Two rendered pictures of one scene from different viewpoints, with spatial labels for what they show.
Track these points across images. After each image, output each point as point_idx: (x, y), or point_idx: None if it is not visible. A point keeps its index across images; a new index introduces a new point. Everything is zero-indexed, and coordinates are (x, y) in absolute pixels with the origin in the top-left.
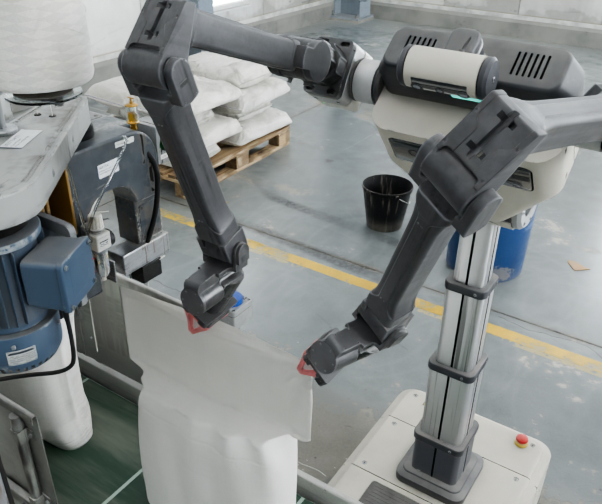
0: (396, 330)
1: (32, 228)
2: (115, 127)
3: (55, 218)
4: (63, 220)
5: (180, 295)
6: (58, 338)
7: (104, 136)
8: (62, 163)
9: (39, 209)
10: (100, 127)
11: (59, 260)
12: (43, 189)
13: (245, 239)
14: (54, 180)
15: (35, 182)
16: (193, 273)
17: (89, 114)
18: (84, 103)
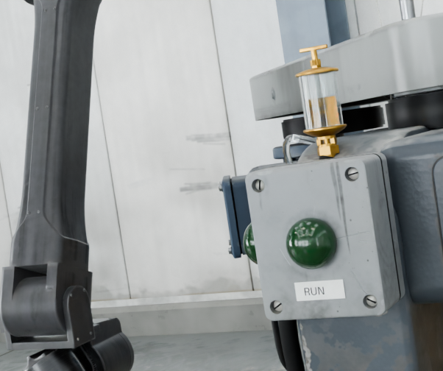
0: None
1: (279, 146)
2: (373, 134)
3: (282, 163)
4: (268, 165)
5: (132, 348)
6: (298, 324)
7: (362, 133)
8: (291, 98)
9: (254, 117)
10: (429, 132)
11: (232, 177)
12: (257, 99)
13: (1, 300)
14: (274, 106)
15: (249, 80)
16: (104, 320)
17: (392, 68)
18: (373, 31)
